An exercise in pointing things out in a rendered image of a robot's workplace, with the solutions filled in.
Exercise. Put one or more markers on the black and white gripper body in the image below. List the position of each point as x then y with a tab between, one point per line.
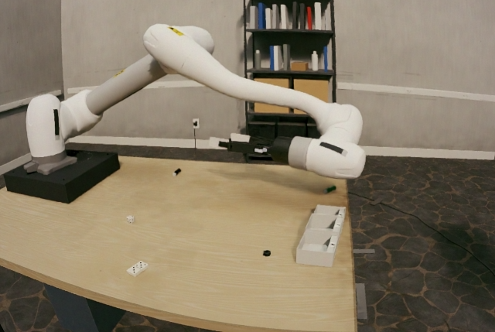
278	151

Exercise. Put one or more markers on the white domino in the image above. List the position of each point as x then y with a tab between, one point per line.
137	268

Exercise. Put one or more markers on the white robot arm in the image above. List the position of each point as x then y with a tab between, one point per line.
49	122

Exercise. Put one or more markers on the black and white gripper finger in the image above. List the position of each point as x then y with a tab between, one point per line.
235	146
247	138

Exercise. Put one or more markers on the green battery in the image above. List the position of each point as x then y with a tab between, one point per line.
329	189

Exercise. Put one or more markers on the white rack of bins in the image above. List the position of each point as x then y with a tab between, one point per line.
316	239

